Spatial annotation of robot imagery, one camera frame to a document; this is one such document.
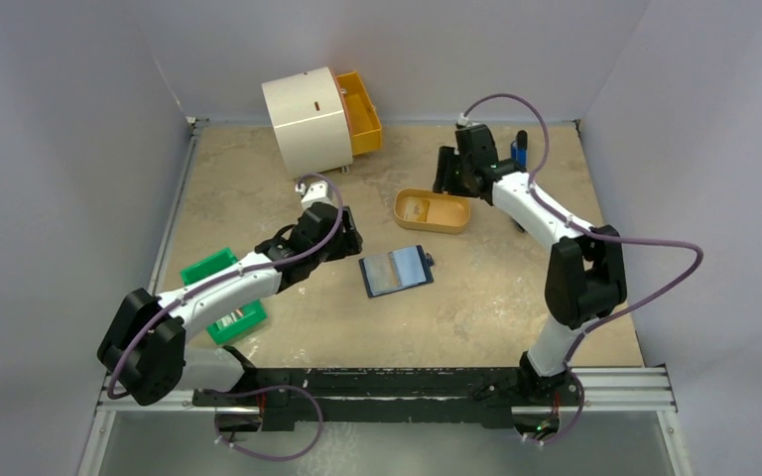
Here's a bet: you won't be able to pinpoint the orange oval tray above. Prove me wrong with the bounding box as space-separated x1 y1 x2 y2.
393 188 471 234

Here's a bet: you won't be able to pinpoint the blue leather card holder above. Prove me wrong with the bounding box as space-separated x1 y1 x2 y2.
358 245 435 298

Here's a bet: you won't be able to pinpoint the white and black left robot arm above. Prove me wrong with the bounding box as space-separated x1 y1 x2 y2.
97 202 362 406

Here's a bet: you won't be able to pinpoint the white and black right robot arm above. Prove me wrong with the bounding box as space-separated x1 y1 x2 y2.
433 124 627 404

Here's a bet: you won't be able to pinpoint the card inside orange tray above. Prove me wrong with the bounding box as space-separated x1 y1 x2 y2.
403 197 430 222

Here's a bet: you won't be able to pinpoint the cards in green bin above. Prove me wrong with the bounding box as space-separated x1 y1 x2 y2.
215 309 258 330

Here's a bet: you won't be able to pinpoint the blue and black stapler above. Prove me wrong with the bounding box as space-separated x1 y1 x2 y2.
510 130 528 168

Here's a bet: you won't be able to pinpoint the yellow open drawer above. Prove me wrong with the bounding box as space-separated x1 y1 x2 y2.
335 71 383 157

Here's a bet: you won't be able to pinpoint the white cylindrical drawer cabinet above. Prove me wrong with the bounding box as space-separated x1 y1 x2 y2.
261 67 353 179

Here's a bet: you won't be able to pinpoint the green plastic bin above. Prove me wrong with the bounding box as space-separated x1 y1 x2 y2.
180 248 267 346

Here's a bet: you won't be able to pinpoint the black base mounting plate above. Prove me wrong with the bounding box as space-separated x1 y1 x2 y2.
192 367 580 431

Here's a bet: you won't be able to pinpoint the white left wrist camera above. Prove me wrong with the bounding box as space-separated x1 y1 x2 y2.
295 180 335 209

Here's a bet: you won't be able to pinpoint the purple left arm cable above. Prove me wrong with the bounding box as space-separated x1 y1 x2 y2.
105 173 346 462

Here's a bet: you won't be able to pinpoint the aluminium frame rail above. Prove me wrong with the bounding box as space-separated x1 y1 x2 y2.
107 120 674 430

